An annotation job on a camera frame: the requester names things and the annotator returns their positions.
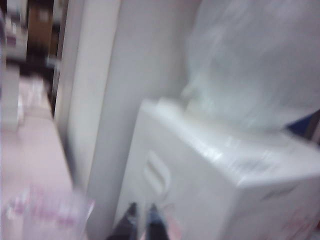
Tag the water jug under plastic bag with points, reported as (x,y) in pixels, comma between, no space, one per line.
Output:
(250,62)

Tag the clear textured plastic mug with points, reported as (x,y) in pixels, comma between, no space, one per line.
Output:
(45,212)

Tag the white water dispenser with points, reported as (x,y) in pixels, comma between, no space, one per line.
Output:
(200,187)

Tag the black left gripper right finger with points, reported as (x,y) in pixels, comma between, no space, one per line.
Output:
(156,225)

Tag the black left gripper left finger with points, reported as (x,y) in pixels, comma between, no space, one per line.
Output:
(127,225)

